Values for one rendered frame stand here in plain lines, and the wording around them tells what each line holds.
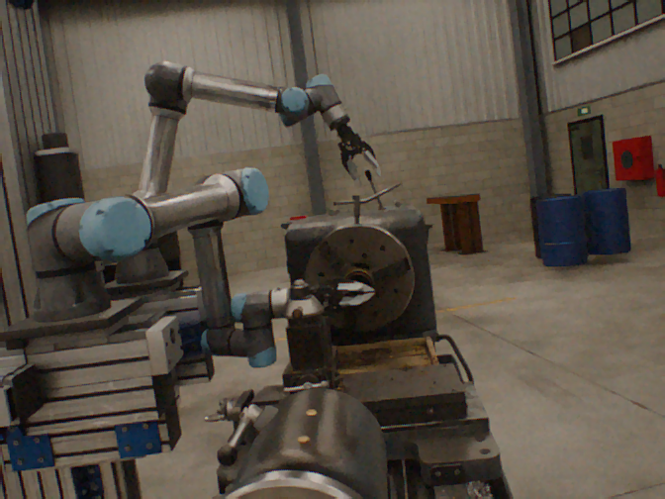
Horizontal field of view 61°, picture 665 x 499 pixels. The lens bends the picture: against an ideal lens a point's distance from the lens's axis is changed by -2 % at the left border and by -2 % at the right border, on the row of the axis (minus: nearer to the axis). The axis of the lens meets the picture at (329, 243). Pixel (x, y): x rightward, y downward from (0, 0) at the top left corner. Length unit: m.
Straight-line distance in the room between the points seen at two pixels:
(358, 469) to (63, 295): 0.86
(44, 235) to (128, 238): 0.18
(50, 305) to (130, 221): 0.24
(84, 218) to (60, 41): 11.35
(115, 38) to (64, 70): 1.14
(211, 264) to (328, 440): 1.08
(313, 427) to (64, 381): 0.83
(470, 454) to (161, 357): 0.61
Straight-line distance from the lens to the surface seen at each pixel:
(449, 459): 0.97
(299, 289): 1.06
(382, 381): 1.12
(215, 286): 1.53
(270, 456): 0.47
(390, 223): 1.80
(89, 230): 1.11
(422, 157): 12.24
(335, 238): 1.65
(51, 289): 1.24
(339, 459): 0.47
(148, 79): 1.76
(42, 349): 1.27
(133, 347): 1.20
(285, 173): 11.60
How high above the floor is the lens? 1.34
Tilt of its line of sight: 5 degrees down
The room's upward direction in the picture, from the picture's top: 8 degrees counter-clockwise
